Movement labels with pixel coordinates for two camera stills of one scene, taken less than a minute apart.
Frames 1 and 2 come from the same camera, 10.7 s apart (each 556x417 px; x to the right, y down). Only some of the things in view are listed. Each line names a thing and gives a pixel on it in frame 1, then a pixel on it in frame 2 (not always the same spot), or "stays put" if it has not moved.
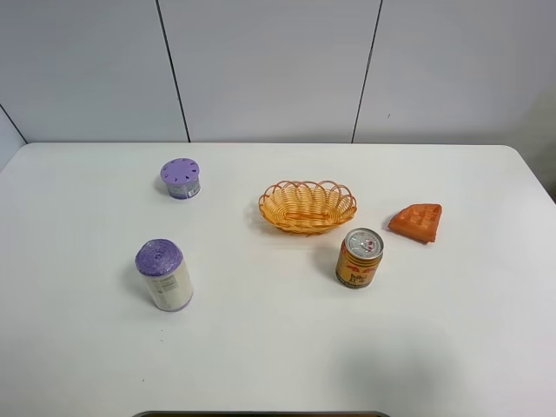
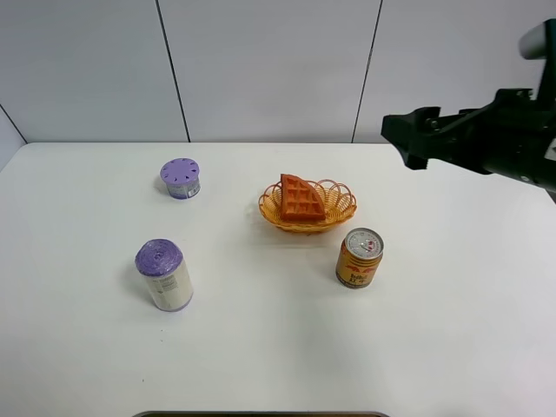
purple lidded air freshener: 182,177 stays put
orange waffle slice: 419,221 to 299,201
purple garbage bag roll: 162,261 stays put
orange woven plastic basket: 307,208 stays put
